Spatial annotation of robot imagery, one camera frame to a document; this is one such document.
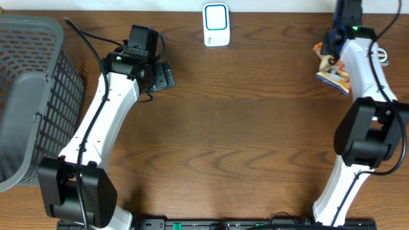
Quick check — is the orange Kleenex tissue pack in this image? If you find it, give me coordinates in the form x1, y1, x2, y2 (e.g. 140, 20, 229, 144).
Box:
313, 42, 323, 59

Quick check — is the large white wet-wipes pack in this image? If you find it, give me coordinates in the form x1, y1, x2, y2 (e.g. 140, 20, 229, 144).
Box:
316, 55, 351, 95

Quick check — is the small dark green box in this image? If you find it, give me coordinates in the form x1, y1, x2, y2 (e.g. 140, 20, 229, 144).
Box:
378, 47, 389, 67

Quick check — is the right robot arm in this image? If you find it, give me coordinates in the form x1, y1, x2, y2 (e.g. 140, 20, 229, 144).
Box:
312, 0, 408, 228

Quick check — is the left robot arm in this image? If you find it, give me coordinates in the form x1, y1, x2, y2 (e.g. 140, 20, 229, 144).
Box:
38, 25, 176, 229

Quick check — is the white barcode scanner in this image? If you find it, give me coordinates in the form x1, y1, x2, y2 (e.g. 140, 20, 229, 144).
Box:
202, 3, 231, 47

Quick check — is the grey plastic mesh basket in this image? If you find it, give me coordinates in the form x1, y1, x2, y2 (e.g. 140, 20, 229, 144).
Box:
1, 15, 84, 191

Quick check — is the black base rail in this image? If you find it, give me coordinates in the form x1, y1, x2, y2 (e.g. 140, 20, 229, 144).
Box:
56, 216, 378, 230

